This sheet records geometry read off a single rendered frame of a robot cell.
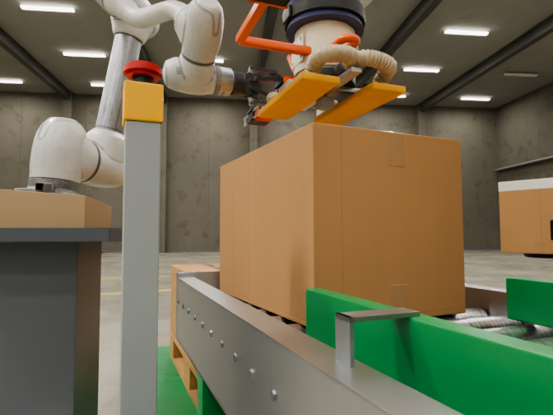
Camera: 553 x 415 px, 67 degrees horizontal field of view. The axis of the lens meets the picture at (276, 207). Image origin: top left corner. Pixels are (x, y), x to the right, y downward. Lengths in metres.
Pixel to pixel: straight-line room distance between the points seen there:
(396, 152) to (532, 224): 1.79
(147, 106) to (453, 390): 0.63
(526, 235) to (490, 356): 2.26
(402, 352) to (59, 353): 1.16
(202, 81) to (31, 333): 0.91
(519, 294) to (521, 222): 1.70
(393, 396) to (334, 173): 0.53
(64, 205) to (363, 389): 1.15
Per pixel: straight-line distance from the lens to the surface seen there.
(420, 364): 0.50
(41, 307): 1.48
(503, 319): 1.07
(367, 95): 1.14
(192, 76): 1.33
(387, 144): 0.93
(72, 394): 1.51
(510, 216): 2.69
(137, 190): 0.77
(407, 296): 0.95
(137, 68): 0.82
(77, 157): 1.56
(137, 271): 0.77
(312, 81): 1.04
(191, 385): 2.12
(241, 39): 1.12
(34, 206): 1.44
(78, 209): 1.39
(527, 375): 0.41
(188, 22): 1.28
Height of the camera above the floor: 0.73
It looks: 4 degrees up
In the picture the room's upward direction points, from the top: straight up
